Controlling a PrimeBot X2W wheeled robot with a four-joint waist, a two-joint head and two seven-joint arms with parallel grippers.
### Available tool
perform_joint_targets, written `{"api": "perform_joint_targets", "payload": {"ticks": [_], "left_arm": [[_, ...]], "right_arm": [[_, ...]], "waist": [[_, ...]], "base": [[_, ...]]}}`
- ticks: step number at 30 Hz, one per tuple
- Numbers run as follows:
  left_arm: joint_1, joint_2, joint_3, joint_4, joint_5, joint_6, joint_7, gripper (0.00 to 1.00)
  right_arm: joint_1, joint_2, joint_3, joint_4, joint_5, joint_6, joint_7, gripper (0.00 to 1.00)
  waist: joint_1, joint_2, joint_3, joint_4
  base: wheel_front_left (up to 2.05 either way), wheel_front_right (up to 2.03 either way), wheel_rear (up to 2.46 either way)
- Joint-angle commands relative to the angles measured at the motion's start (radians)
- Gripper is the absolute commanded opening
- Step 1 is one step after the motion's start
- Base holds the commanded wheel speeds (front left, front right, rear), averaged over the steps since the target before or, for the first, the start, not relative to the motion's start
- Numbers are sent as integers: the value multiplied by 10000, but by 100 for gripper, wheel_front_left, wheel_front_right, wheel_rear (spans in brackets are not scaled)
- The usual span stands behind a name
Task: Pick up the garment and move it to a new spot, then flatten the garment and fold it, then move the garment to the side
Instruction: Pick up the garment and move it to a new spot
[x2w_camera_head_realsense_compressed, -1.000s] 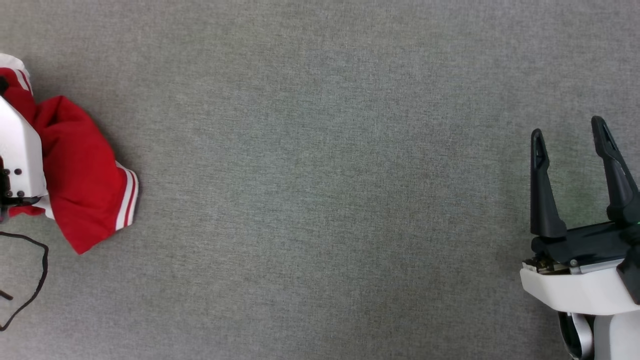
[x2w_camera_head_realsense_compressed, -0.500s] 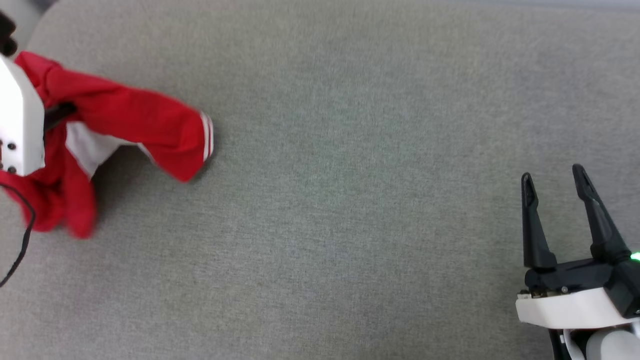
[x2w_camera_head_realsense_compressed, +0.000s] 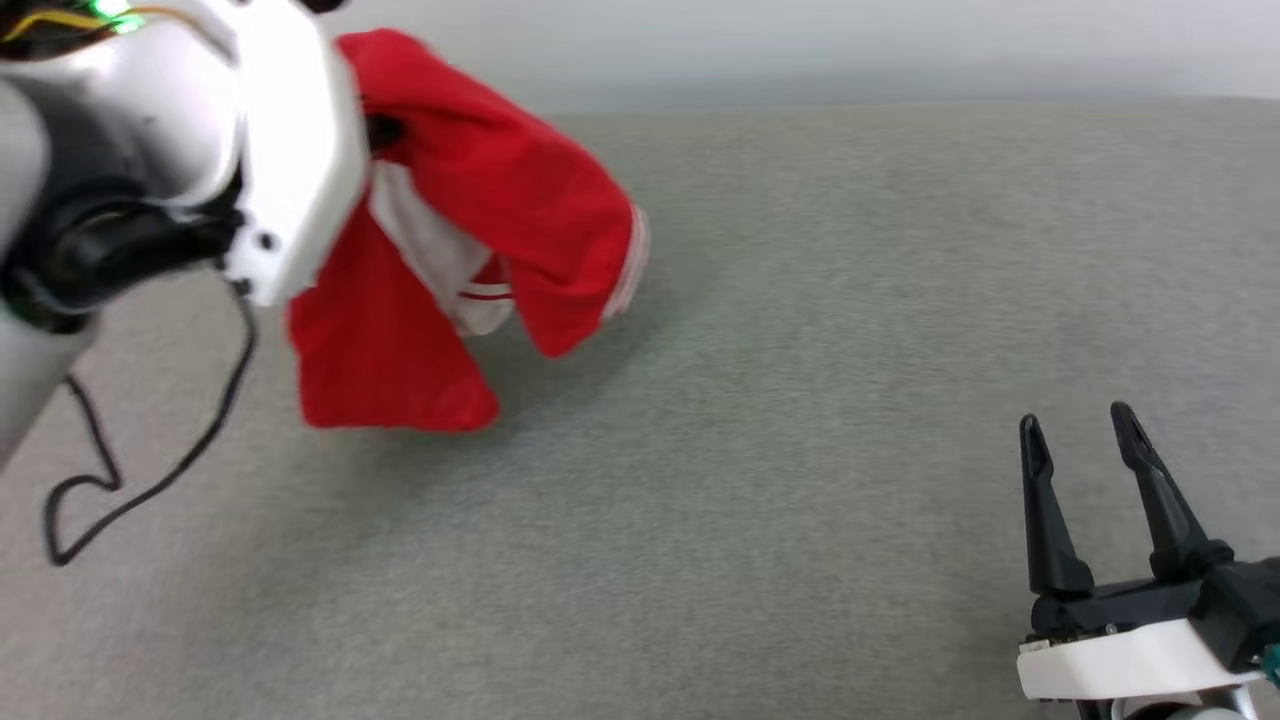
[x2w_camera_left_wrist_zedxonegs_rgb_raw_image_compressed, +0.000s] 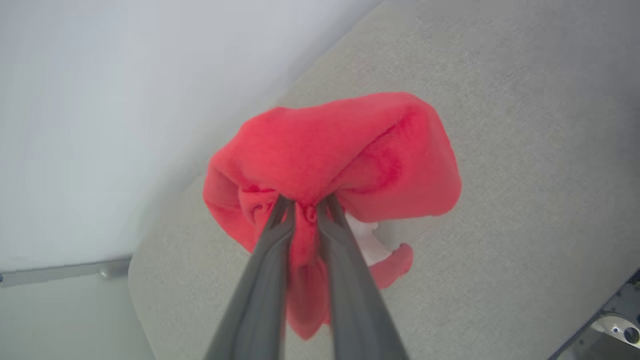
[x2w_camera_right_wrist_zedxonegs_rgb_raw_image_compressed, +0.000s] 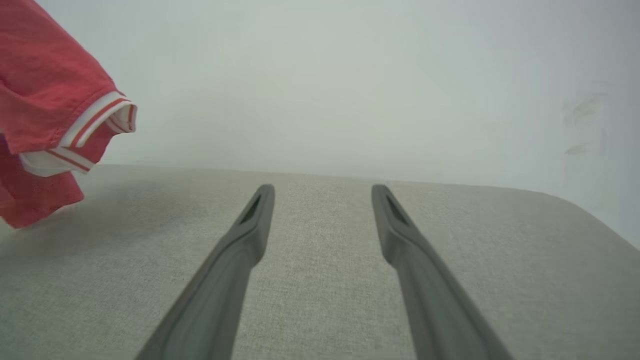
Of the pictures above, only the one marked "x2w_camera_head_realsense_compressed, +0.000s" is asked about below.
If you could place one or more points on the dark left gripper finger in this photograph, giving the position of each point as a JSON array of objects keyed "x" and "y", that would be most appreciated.
[{"x": 385, "y": 131}]

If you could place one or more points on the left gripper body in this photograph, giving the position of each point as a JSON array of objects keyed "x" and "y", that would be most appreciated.
[{"x": 300, "y": 150}]

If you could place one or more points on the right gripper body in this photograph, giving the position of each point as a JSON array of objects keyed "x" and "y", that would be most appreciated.
[{"x": 1130, "y": 660}]

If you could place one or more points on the red Bulls basketball jersey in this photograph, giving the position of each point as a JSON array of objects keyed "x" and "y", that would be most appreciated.
[{"x": 480, "y": 170}]

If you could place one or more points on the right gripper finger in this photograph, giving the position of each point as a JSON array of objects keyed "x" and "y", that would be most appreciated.
[
  {"x": 1170, "y": 520},
  {"x": 1050, "y": 530}
]

